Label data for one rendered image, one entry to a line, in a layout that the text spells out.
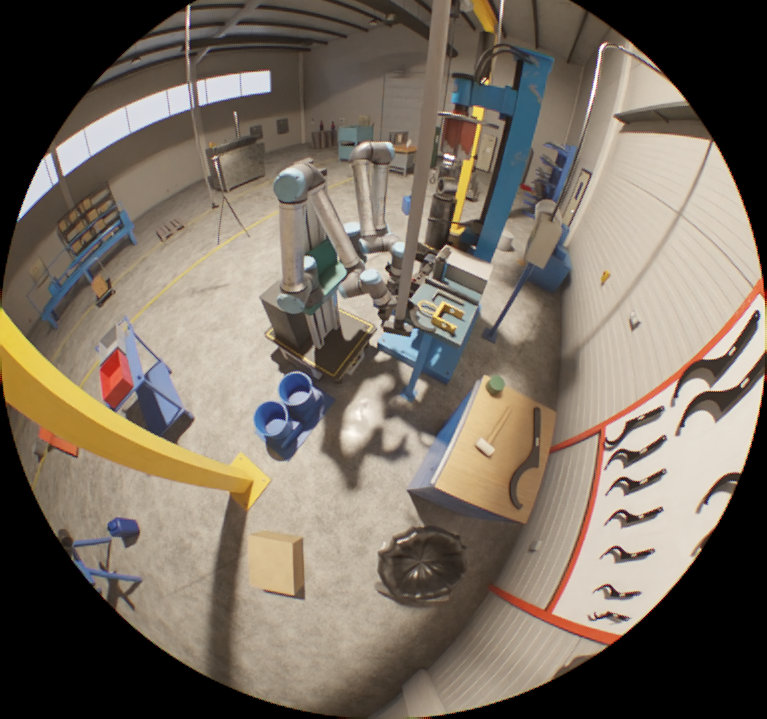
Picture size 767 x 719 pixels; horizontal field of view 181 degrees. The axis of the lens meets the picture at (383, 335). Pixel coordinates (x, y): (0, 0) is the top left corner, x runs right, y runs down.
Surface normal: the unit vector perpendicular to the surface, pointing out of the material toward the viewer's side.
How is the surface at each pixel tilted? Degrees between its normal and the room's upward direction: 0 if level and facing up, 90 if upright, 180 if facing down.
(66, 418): 90
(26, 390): 90
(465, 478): 0
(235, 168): 90
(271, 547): 0
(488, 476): 0
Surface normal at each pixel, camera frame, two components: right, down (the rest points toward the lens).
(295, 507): 0.06, -0.60
